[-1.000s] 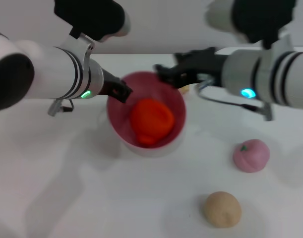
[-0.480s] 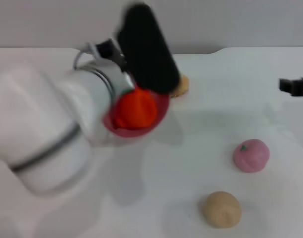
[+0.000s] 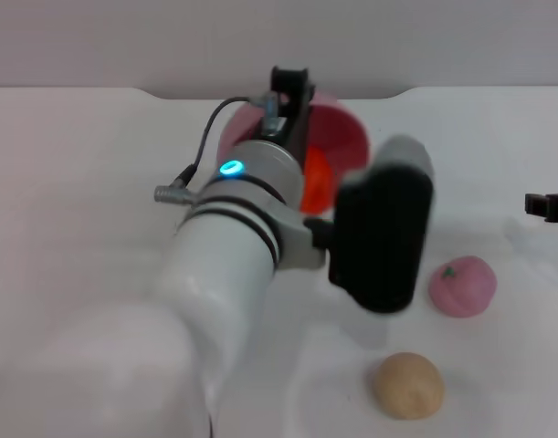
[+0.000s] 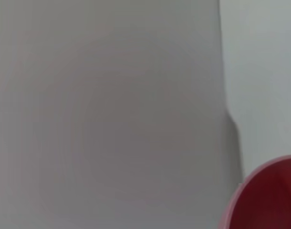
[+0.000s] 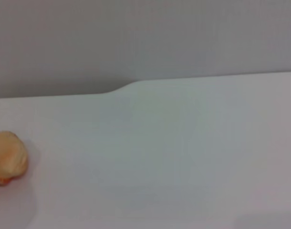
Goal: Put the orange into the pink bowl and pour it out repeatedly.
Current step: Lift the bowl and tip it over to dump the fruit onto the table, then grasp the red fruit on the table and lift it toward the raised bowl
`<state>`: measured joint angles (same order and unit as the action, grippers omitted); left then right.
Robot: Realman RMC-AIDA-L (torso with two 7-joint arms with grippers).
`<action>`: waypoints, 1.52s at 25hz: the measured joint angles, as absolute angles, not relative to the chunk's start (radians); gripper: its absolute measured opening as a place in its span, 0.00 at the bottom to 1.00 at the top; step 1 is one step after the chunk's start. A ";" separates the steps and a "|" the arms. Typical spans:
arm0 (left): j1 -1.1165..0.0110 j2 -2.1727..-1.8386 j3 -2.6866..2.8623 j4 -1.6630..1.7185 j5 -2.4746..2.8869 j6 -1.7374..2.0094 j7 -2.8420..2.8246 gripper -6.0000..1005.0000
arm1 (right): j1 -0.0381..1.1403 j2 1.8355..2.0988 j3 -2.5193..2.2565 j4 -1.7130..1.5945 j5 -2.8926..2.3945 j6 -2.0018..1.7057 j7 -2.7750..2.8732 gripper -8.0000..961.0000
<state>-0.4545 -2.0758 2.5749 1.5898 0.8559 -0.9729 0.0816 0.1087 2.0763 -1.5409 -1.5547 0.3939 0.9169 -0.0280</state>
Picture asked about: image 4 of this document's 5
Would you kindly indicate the pink plastic bowl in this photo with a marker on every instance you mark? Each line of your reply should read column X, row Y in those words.
column 266, row 198

